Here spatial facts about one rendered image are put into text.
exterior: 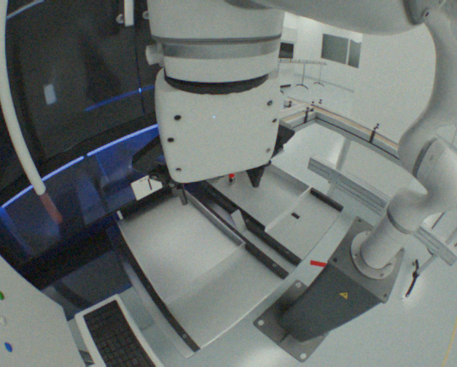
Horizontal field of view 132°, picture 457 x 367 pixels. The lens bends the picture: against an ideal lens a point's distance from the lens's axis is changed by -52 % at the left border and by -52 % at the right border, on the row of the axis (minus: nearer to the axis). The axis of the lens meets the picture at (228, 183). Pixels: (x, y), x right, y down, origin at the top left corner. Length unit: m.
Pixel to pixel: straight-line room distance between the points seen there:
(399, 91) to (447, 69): 1.53
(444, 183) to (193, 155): 0.46
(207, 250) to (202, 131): 0.46
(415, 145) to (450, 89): 0.17
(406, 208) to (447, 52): 0.37
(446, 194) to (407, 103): 1.53
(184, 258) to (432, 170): 0.64
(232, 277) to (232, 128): 0.44
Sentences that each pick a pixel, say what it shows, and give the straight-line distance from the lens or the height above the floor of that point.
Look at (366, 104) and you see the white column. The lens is 2.02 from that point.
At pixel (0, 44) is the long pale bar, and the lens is 0.43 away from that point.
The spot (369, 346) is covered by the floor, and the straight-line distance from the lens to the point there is 1.69.
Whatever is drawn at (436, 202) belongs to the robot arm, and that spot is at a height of 1.18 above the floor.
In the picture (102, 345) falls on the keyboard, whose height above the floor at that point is 0.83.
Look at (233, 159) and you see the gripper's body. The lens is 0.18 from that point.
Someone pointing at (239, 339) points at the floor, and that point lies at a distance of 1.38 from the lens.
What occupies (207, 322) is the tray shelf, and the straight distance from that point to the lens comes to 0.51.
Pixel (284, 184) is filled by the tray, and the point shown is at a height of 0.88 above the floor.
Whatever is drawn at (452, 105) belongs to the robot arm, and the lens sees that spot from 0.46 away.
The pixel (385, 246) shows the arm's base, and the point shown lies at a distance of 0.62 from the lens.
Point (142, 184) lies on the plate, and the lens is 0.58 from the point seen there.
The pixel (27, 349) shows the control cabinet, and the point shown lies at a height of 1.05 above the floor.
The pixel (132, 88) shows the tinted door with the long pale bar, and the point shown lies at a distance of 0.50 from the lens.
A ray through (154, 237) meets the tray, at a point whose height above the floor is 0.88.
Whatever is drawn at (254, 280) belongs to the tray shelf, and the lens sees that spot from 0.54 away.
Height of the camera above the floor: 1.37
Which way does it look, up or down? 40 degrees down
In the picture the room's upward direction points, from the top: straight up
